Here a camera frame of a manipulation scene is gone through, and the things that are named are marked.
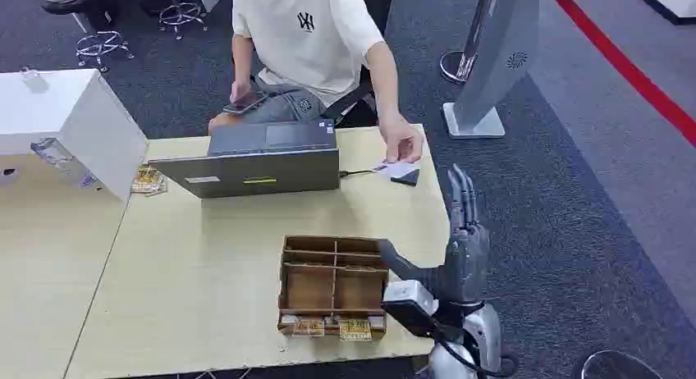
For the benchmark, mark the person's left hand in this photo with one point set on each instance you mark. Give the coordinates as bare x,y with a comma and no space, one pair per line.
402,134

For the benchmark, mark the person's right hand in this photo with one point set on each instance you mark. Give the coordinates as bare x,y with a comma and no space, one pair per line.
240,90

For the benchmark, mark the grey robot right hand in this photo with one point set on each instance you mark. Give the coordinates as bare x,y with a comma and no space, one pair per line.
465,262

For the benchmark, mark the dark smartphone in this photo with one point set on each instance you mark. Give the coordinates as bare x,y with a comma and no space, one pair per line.
244,103

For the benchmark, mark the white card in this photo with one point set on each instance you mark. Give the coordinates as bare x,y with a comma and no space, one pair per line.
399,169

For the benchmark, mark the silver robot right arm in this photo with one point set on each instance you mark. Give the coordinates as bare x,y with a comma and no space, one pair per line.
485,330

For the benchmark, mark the black office chair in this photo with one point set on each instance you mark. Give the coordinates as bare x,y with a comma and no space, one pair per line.
350,105

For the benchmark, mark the person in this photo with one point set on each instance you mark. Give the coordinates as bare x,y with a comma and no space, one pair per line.
304,50

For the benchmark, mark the grey laptop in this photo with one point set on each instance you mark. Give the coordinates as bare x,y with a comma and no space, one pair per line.
255,173

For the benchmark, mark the chrome stool base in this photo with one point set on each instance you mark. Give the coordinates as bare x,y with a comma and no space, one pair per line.
102,45
181,13

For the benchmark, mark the grey kiosk stand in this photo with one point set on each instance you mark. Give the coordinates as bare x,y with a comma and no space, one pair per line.
497,56

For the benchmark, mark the stack of yellow cards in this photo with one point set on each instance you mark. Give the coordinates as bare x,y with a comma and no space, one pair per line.
148,181

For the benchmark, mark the yellow printed card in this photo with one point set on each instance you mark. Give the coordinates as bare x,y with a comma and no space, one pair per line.
355,330

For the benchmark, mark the wooden card box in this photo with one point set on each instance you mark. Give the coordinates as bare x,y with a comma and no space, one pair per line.
331,289

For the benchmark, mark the white cabinet box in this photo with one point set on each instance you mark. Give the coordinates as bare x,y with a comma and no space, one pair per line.
81,121

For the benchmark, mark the round dark stool seat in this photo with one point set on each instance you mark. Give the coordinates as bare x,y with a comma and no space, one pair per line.
617,367

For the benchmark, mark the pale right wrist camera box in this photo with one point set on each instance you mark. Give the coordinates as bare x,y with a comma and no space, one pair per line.
409,296

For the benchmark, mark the chrome stanchion post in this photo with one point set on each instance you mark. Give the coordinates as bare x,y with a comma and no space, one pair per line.
462,67

